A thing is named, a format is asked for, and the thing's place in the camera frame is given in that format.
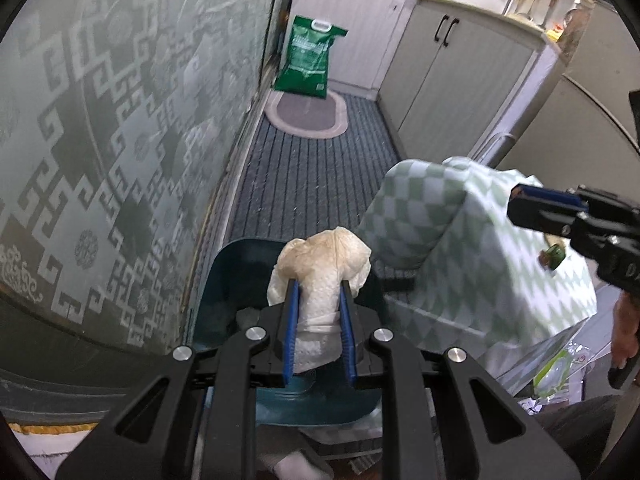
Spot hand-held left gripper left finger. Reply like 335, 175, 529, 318
55, 281, 302, 480

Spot green rice bag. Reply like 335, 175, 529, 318
273, 15, 349, 100

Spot green white checkered tablecloth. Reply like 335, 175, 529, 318
357, 156, 598, 391

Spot person's grey trouser leg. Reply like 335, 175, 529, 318
530, 395, 618, 480

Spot beige paper towel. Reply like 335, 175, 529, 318
266, 227, 373, 376

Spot small green wrapper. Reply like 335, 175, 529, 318
539, 244, 566, 268

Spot white cabinet single handle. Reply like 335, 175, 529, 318
292, 0, 418, 93

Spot teal trash bin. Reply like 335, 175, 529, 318
192, 239, 388, 426

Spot striped grey floor mat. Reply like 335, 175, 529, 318
227, 92, 416, 306

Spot oval grey floor mat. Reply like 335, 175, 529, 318
264, 91, 349, 140

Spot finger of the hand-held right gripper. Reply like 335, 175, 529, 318
506, 183, 591, 236

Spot white cloth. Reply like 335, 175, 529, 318
260, 450, 333, 480

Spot green printed plastic bag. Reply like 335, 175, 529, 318
532, 347, 573, 401

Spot person's right hand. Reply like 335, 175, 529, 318
611, 290, 640, 372

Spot white refrigerator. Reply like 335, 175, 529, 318
500, 7, 640, 196

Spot grey kitchen cabinets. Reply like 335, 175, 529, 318
377, 0, 563, 166

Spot wide frosted patterned glass door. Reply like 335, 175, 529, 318
0, 0, 286, 356

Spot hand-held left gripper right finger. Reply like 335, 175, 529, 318
339, 282, 581, 480

